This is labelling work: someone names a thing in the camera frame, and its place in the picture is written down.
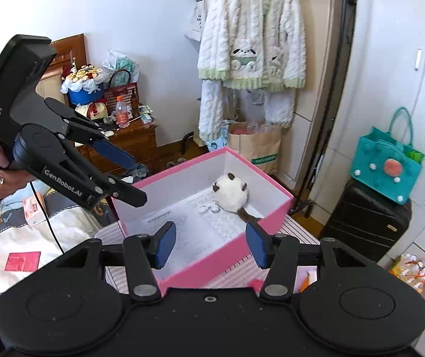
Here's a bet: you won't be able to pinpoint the small green-white packets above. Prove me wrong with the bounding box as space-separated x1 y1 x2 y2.
138 104 157 125

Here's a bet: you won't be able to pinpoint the brown paper bag green print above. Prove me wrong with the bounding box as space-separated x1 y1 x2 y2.
227 119 284 175

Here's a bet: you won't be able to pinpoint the white wardrobe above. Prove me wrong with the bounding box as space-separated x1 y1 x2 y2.
294 0 425 268

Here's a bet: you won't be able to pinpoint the red flat packet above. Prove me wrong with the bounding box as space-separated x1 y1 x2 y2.
5 252 41 272

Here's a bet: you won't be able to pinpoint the cream gift with red ribbon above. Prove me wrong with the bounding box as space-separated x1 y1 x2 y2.
75 100 110 120

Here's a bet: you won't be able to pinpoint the white brown-eared plush toy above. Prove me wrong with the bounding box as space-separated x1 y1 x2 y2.
212 173 263 222

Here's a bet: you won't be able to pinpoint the printed paper sheet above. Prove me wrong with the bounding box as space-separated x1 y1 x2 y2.
138 190 250 268

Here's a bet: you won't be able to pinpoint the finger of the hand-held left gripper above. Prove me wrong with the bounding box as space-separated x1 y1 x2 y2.
45 98 136 170
41 137 147 212

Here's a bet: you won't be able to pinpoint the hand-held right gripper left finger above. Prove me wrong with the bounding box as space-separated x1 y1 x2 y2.
51 221 178 303

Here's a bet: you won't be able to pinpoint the wooden nightstand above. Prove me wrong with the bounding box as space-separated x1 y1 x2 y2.
76 117 159 175

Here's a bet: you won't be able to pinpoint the white fleece pants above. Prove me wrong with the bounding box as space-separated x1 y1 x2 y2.
198 80 297 142

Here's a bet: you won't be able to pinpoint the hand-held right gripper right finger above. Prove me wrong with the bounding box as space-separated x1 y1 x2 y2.
245 220 371 303

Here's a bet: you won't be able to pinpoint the red woven basket bag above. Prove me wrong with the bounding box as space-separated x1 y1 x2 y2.
104 70 139 118

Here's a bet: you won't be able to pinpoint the wooden headboard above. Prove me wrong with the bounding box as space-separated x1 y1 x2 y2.
0 33 87 108

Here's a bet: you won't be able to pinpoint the black suitcase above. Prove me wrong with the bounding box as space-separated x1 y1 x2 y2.
318 178 412 263

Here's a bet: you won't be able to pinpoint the black coat rack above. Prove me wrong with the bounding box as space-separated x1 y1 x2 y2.
181 0 215 156

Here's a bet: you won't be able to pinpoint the plastic bottle red label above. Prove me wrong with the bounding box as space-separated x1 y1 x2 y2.
115 96 130 129

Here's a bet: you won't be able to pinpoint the striped tablecloth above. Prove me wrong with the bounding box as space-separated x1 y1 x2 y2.
95 214 321 294

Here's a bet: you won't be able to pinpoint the clear crumpled plastic bag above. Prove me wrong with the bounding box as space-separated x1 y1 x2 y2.
103 48 139 84

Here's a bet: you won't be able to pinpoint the printed blanket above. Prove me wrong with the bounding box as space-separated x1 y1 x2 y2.
0 186 116 294

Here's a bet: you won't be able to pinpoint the pack of small bottles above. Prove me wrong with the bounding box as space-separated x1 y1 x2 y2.
389 253 425 291

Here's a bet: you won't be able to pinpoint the white green fleece jacket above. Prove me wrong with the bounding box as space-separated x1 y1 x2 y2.
197 0 307 92

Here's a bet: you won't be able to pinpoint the white canvas tote bag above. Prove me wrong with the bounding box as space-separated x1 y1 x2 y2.
185 0 211 41

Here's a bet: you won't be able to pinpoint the teal felt tote bag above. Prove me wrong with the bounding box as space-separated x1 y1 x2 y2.
349 107 425 205

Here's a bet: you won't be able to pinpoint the black cable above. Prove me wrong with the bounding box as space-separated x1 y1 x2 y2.
30 182 65 255

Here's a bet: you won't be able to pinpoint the pink cardboard box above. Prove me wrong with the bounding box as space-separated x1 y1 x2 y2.
111 147 295 296

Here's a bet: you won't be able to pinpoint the flower bouquet blue wrap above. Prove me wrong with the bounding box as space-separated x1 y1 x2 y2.
61 57 111 107

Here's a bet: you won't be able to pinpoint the orange-white tissue packet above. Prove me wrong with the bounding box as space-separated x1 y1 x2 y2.
23 192 47 227

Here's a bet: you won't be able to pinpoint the white green plastic bag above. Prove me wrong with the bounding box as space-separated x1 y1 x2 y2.
204 134 230 153

